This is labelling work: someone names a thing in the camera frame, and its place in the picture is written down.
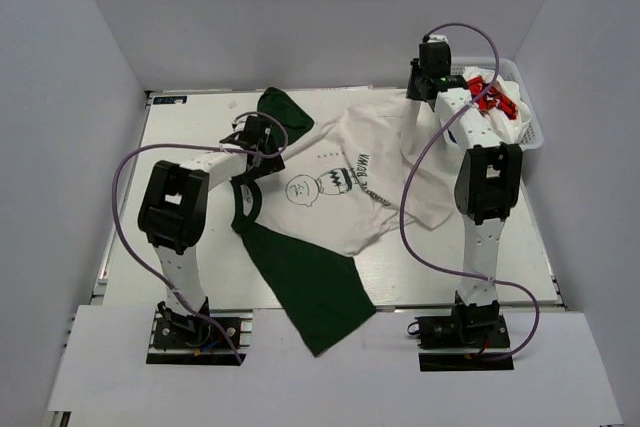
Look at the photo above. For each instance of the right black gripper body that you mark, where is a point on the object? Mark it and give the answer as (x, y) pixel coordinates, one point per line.
(415, 76)

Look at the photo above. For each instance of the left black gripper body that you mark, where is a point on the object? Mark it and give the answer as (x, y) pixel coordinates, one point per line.
(267, 166)

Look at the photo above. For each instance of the white t shirt red print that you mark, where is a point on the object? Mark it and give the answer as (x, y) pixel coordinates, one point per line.
(421, 122)

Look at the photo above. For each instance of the white green raglan t shirt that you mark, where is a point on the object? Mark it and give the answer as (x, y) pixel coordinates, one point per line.
(346, 182)

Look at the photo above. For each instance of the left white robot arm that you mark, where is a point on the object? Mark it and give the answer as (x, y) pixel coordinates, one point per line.
(174, 210)

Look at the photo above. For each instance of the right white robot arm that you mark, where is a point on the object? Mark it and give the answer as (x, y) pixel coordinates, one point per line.
(485, 191)

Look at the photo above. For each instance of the white plastic basket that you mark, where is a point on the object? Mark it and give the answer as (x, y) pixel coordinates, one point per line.
(525, 128)

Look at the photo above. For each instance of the blue table label sticker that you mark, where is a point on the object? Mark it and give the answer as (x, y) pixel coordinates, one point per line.
(169, 100)

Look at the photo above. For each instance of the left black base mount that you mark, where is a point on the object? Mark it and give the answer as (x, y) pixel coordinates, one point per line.
(169, 345)

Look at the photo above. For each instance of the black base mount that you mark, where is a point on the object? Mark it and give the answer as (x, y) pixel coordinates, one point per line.
(169, 345)
(442, 348)

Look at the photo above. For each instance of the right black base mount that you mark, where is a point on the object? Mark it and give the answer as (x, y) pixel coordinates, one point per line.
(442, 348)

